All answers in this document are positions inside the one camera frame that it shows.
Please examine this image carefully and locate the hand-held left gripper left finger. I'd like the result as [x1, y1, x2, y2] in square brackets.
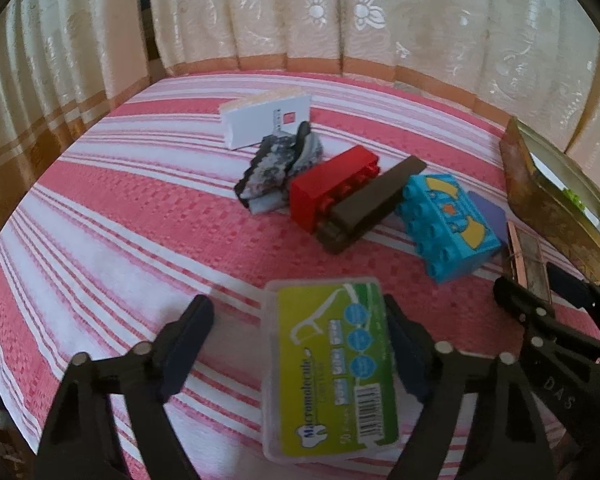
[32, 294, 216, 480]

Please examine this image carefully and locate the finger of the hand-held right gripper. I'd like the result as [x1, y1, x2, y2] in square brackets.
[494, 276, 600, 362]
[549, 264, 600, 342]

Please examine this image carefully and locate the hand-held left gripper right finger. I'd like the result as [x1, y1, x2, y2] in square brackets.
[382, 294, 556, 480]

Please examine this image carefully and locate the small brown rectangular tile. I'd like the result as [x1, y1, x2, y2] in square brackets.
[507, 221, 556, 306]

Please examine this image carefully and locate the purple block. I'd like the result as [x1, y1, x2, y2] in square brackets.
[467, 190, 506, 236]

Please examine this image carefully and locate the gold tin box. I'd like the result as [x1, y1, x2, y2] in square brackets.
[499, 116, 600, 286]

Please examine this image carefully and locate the blue printed building brick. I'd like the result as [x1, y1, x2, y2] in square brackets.
[395, 174, 503, 285]

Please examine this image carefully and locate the dark brown wooden block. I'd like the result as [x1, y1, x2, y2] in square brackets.
[317, 156, 427, 255]

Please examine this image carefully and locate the red building brick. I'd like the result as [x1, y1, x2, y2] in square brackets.
[288, 145, 383, 235]

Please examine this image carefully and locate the white box with red square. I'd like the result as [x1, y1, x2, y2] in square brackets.
[219, 86, 312, 151]

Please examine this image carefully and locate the pink white striped bedsheet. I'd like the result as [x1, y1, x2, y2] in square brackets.
[0, 70, 600, 480]

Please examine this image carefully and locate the cream floral curtain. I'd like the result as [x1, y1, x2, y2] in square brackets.
[0, 0, 600, 241]

